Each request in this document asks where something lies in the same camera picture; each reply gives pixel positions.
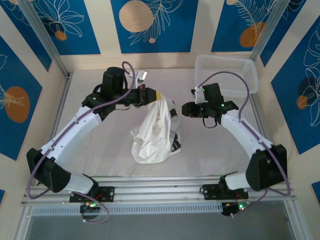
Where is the white t-shirt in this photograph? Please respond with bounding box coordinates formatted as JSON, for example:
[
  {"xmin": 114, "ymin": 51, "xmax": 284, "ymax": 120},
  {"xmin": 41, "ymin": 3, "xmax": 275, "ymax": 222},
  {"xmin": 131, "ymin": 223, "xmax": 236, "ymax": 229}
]
[{"xmin": 130, "ymin": 93, "xmax": 183, "ymax": 165}]

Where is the white perforated plastic basket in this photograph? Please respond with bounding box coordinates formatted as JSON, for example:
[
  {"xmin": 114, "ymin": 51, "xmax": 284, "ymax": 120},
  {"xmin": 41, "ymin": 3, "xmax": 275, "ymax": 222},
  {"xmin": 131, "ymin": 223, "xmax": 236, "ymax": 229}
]
[{"xmin": 194, "ymin": 54, "xmax": 259, "ymax": 99}]

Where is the blue panel beige circle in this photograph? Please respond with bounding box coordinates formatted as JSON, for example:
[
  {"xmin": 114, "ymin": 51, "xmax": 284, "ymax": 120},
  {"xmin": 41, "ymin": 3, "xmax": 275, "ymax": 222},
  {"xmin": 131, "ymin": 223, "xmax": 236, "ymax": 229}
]
[{"xmin": 110, "ymin": 0, "xmax": 199, "ymax": 54}]

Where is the blue panel fern orange circle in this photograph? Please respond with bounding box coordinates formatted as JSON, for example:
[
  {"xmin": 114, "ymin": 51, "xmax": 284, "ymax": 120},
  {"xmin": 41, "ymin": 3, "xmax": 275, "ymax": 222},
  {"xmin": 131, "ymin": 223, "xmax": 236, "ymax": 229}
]
[{"xmin": 211, "ymin": 0, "xmax": 278, "ymax": 53}]

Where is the blue panel flower orange circle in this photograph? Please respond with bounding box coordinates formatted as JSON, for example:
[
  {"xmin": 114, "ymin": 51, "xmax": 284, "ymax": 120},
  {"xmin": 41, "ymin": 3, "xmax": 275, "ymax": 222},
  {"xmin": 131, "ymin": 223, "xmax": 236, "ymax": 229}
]
[{"xmin": 271, "ymin": 22, "xmax": 320, "ymax": 155}]

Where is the black control board green LED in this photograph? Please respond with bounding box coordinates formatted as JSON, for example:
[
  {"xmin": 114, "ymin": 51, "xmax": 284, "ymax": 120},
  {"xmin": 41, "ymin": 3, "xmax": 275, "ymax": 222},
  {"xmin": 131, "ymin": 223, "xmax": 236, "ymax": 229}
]
[
  {"xmin": 79, "ymin": 201, "xmax": 101, "ymax": 221},
  {"xmin": 221, "ymin": 201, "xmax": 248, "ymax": 218}
]

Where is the blue panel large orange circle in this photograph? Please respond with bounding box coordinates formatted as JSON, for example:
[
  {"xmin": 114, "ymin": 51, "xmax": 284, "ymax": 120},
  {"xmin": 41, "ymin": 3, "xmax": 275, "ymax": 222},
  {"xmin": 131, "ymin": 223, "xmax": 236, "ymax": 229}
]
[{"xmin": 0, "ymin": 36, "xmax": 43, "ymax": 161}]

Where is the aluminium side rail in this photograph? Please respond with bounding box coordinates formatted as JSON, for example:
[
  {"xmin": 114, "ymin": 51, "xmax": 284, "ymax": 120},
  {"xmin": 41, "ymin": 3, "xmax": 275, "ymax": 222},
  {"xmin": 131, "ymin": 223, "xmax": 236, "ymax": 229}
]
[
  {"xmin": 249, "ymin": 93, "xmax": 305, "ymax": 240},
  {"xmin": 14, "ymin": 72, "xmax": 74, "ymax": 240}
]

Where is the blue flower-print wall panel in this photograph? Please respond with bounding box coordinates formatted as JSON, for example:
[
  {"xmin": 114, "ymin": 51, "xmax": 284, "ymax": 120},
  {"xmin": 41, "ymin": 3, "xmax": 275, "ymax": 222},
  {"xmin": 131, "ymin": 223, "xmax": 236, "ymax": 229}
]
[{"xmin": 29, "ymin": 0, "xmax": 102, "ymax": 56}]

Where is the aluminium frame post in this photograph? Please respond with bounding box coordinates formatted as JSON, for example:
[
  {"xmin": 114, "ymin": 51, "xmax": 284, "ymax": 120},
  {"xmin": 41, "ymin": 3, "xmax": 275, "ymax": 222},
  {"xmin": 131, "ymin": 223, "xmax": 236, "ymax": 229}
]
[
  {"xmin": 18, "ymin": 0, "xmax": 73, "ymax": 78},
  {"xmin": 251, "ymin": 0, "xmax": 292, "ymax": 62}
]

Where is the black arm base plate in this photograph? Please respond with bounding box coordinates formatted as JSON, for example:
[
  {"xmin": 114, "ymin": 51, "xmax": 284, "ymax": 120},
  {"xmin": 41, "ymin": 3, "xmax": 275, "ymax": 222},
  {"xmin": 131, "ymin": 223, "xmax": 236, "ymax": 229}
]
[
  {"xmin": 69, "ymin": 186, "xmax": 116, "ymax": 203},
  {"xmin": 199, "ymin": 183, "xmax": 251, "ymax": 201}
]

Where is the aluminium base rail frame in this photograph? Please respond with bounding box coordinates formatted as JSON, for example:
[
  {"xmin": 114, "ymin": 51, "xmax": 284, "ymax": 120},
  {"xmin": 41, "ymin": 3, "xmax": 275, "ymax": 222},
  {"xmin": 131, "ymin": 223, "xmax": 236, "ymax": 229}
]
[{"xmin": 21, "ymin": 174, "xmax": 297, "ymax": 207}]

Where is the grey slotted cable duct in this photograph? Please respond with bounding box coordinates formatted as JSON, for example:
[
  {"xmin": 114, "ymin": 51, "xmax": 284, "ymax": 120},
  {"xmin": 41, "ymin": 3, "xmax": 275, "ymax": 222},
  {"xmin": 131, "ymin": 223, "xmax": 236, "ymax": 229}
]
[{"xmin": 31, "ymin": 202, "xmax": 223, "ymax": 217}]

